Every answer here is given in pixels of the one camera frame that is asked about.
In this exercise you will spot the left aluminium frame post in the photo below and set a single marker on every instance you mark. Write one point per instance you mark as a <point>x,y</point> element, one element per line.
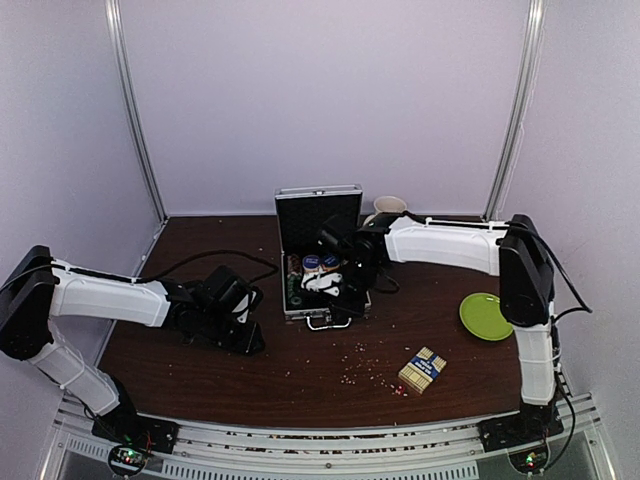
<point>118,40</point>

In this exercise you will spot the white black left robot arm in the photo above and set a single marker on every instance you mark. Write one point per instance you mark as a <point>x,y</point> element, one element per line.
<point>41,287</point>

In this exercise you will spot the blue playing card box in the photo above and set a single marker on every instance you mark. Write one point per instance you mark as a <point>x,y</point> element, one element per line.
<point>422,370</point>

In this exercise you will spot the left poker chip row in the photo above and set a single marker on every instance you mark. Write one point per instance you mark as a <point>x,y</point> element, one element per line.
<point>293,280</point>

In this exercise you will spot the cream ceramic mug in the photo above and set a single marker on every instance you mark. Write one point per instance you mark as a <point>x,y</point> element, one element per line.
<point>386,204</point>

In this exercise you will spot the aluminium poker chip case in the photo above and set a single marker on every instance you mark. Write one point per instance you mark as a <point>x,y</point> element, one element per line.
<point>300,214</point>

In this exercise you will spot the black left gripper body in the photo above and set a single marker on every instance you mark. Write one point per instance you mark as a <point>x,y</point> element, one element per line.
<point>223,337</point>

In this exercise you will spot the front aluminium rail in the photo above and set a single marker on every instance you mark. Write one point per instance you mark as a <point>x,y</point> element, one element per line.
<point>439,450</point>

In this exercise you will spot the blue small blind button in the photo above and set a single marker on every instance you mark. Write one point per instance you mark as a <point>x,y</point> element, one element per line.
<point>330,261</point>

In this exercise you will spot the aluminium frame post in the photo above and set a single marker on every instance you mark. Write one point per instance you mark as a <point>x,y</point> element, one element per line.
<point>523,93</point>
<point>118,40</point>

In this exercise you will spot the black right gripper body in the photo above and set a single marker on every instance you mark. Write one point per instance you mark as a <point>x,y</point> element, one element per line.
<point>364,278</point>

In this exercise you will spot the right aluminium frame post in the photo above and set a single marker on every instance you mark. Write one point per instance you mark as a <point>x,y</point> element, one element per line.
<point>523,93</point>

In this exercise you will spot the green plate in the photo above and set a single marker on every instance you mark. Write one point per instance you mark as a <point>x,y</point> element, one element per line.
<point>480,314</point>

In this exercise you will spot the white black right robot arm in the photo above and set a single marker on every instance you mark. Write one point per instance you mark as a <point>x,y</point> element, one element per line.
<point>510,251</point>

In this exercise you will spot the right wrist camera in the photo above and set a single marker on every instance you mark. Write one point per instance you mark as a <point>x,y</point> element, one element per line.
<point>328,283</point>

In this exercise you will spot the purple small blind button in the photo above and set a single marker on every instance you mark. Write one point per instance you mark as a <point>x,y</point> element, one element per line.
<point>311,263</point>

